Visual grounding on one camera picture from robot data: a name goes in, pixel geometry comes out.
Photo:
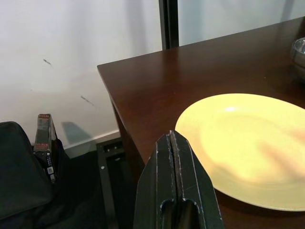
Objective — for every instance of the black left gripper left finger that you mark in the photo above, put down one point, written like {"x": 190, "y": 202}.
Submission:
{"x": 152, "y": 186}

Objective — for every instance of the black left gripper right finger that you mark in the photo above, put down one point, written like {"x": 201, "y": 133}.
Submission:
{"x": 193, "y": 181}

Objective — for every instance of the yellow round plate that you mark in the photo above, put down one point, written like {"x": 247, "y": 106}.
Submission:
{"x": 245, "y": 148}

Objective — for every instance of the dark brown wooden table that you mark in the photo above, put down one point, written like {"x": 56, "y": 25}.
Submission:
{"x": 190, "y": 78}

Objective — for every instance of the dark printed cardboard box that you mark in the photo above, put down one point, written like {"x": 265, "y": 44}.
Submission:
{"x": 43, "y": 133}

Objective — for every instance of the black fabric bag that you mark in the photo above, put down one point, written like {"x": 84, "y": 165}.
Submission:
{"x": 23, "y": 176}

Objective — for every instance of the stainless steel bowl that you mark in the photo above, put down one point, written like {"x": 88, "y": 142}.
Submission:
{"x": 299, "y": 53}

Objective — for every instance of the black metal frame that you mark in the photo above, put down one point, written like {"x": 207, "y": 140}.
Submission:
{"x": 107, "y": 167}

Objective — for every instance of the black vertical window post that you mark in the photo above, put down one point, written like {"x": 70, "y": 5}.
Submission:
{"x": 168, "y": 22}

